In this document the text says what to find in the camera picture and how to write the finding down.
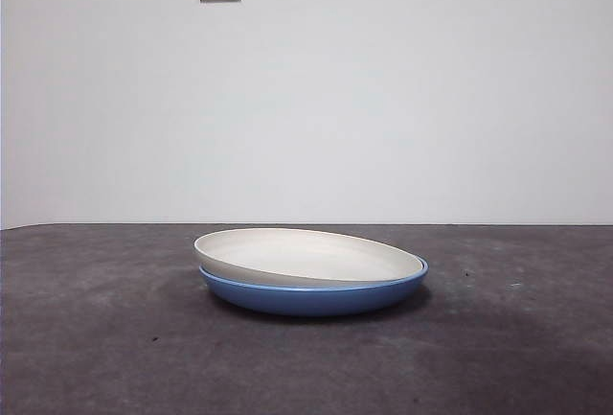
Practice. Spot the white round plate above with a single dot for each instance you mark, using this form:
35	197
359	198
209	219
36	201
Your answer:
306	257

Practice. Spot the blue round plate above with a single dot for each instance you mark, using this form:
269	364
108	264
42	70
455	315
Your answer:
311	300

